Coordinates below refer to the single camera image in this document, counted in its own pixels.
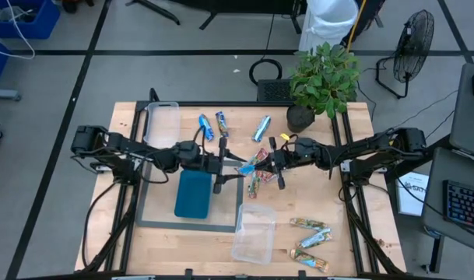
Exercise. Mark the black plant pot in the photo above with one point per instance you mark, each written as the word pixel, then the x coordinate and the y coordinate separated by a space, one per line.
pixel 299 120

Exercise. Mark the teal plastic bin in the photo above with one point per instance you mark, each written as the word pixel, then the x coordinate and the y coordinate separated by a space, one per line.
pixel 193 196

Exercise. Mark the grey desk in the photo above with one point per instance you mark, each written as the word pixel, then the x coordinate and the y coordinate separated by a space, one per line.
pixel 446 167
pixel 466 116

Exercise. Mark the white trash bin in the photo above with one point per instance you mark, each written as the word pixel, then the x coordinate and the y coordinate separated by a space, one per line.
pixel 326 23

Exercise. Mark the black aluminium table frame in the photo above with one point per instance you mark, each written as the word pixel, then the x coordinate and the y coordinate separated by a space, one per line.
pixel 221 103

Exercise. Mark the black stand legs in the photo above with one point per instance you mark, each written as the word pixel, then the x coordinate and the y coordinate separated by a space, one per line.
pixel 162 14

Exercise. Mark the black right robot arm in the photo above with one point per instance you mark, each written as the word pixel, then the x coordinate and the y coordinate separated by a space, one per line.
pixel 357 153

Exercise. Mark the clear plastic bin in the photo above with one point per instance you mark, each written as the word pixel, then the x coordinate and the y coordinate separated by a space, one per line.
pixel 254 237
pixel 162 120

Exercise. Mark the blue silver granola bar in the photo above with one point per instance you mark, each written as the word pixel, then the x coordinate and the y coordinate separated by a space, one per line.
pixel 261 129

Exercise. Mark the grey floor bar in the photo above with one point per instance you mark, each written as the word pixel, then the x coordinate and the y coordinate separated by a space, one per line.
pixel 3 94

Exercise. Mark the green leafy plant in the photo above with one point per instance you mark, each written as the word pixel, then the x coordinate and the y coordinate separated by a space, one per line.
pixel 322 78

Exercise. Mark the black floor fan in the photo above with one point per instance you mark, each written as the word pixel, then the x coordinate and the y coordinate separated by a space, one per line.
pixel 413 44

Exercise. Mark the blue white granola bar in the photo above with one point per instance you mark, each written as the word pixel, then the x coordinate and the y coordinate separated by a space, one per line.
pixel 246 169

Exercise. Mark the white paper sign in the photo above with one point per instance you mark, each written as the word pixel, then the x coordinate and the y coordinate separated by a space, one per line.
pixel 411 194

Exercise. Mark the blue multicolour granola bar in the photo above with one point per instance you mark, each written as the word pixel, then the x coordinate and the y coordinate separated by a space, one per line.
pixel 221 123

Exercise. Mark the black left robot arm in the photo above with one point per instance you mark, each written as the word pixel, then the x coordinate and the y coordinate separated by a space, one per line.
pixel 143 149

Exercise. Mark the black backlit keyboard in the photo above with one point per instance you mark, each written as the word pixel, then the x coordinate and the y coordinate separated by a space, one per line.
pixel 464 204

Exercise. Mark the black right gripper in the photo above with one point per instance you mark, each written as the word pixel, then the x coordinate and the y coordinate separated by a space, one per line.
pixel 285 160

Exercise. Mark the black perforated box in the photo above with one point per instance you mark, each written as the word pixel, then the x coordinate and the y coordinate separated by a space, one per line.
pixel 273 90

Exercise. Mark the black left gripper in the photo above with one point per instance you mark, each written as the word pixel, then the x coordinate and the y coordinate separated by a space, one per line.
pixel 209 163

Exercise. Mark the green blue granola bar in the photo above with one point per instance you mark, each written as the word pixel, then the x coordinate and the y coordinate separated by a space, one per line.
pixel 315 238
pixel 310 260

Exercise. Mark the grey bordered mesh mat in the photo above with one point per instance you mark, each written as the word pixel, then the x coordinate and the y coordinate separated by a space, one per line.
pixel 155 210

